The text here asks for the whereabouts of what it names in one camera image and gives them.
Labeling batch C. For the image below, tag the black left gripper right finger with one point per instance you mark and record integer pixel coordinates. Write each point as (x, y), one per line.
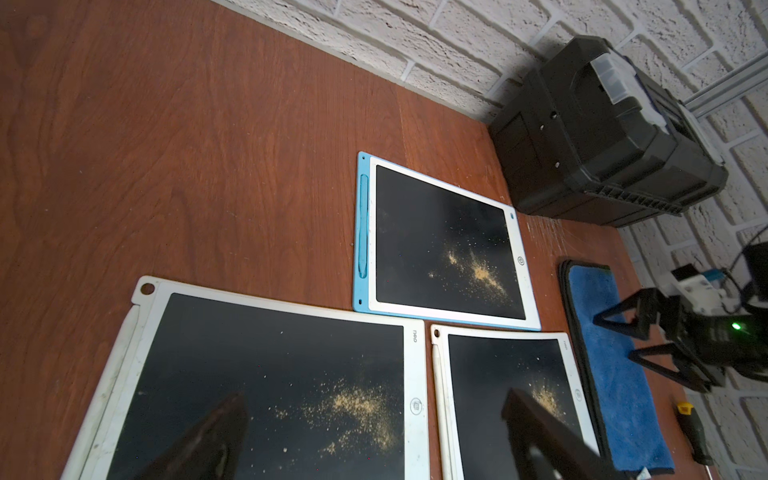
(530, 425)

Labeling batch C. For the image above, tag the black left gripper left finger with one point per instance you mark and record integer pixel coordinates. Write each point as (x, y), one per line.
(209, 450)

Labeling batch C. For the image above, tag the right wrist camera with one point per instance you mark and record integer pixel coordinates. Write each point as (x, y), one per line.
(699, 289)

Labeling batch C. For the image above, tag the small white drawing tablet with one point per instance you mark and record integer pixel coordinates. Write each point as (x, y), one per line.
(475, 369)

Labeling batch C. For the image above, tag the blue framed drawing tablet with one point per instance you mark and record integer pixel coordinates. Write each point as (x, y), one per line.
(426, 249)

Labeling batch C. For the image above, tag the right aluminium corner post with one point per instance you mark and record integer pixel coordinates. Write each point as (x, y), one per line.
(736, 84)

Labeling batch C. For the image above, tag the black yellow screwdriver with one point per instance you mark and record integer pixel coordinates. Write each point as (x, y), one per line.
(691, 426)

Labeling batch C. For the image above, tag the black plastic toolbox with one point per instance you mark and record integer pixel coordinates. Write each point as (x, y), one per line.
(591, 138)

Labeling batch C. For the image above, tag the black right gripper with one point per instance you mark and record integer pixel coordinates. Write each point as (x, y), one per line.
(699, 346)

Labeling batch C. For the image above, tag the blue microfiber cloth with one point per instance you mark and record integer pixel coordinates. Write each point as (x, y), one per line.
(618, 396)

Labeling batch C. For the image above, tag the large white drawing tablet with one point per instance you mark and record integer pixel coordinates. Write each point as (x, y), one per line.
(315, 393)

